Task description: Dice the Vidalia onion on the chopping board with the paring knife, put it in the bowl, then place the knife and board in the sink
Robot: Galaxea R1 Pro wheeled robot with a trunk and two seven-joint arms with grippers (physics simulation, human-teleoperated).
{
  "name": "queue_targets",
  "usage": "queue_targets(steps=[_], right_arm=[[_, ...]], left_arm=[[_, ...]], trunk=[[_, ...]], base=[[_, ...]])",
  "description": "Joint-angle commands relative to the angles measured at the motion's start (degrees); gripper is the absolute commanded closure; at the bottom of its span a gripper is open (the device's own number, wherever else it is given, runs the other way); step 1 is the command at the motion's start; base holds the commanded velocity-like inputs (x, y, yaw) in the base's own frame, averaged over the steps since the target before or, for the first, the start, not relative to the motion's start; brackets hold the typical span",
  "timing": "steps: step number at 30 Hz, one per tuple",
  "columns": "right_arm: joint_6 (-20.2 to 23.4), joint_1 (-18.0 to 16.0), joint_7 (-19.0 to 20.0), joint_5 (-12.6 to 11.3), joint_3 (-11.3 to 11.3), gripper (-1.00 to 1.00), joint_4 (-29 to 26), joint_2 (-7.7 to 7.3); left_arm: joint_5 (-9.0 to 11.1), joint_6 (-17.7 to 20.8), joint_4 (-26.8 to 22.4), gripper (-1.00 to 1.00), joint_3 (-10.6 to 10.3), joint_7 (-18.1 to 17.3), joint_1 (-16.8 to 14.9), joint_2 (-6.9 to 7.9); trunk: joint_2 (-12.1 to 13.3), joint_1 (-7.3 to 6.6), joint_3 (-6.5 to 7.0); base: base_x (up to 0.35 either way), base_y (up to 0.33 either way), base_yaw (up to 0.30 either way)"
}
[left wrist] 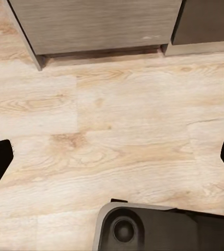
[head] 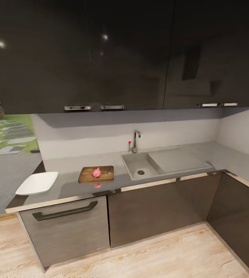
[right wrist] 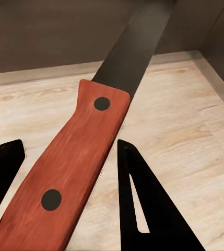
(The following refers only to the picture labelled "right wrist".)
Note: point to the parer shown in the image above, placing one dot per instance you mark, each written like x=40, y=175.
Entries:
x=45, y=210

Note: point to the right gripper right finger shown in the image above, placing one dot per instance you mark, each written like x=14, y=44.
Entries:
x=168, y=229

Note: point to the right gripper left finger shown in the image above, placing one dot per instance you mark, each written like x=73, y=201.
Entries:
x=12, y=155

